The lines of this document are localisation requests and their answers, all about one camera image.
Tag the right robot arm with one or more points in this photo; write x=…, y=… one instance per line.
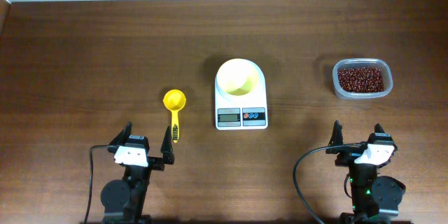
x=374, y=198

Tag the clear plastic container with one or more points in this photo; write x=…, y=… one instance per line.
x=362, y=62

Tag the yellow plastic measuring scoop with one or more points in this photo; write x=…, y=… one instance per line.
x=174, y=101

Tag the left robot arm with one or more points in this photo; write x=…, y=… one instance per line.
x=123, y=199

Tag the red beans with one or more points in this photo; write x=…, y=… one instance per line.
x=361, y=80

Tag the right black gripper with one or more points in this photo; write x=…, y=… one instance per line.
x=347, y=155

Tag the white digital kitchen scale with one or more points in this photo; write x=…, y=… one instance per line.
x=248, y=112

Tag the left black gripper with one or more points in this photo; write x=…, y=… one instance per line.
x=167, y=152

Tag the yellow plastic bowl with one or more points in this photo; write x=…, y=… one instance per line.
x=237, y=77

